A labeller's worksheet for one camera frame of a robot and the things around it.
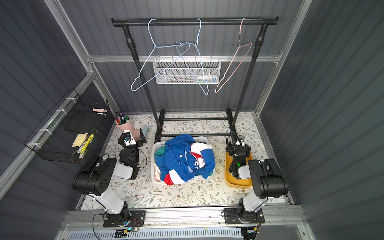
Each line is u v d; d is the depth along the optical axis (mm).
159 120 1040
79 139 723
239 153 708
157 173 788
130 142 742
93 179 446
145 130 1037
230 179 826
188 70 736
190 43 776
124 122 991
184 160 757
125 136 722
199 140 937
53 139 665
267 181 460
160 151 847
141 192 824
